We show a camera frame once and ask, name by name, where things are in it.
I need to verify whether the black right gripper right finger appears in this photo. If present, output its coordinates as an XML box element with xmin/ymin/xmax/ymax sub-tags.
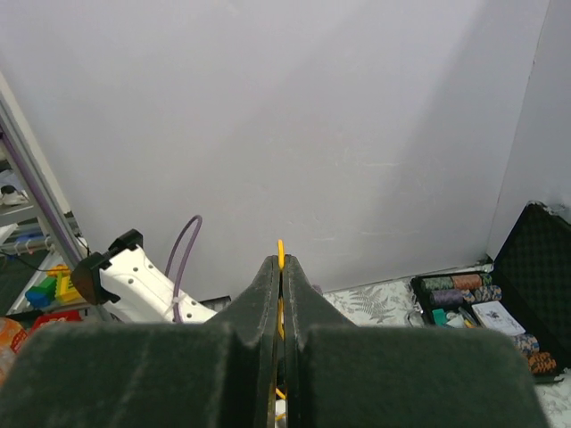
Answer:
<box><xmin>282</xmin><ymin>255</ymin><xmax>549</xmax><ymax>427</ymax></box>

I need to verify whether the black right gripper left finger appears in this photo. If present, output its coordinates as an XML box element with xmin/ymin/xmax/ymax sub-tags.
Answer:
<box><xmin>1</xmin><ymin>256</ymin><xmax>279</xmax><ymax>427</ymax></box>

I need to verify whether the yellow wire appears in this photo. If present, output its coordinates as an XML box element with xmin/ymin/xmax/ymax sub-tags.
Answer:
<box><xmin>274</xmin><ymin>239</ymin><xmax>287</xmax><ymax>423</ymax></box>

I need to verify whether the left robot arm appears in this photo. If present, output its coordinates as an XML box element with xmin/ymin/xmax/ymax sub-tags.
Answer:
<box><xmin>71</xmin><ymin>229</ymin><xmax>215</xmax><ymax>324</ymax></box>

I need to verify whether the floral patterned table mat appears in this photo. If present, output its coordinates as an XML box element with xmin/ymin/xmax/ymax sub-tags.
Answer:
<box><xmin>324</xmin><ymin>279</ymin><xmax>570</xmax><ymax>427</ymax></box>

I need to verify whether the playing card deck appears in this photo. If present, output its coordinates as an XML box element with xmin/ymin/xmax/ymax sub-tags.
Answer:
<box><xmin>471</xmin><ymin>300</ymin><xmax>526</xmax><ymax>336</ymax></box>

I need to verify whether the black poker chip case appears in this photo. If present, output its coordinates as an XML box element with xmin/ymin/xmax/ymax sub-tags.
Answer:
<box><xmin>410</xmin><ymin>202</ymin><xmax>570</xmax><ymax>384</ymax></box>

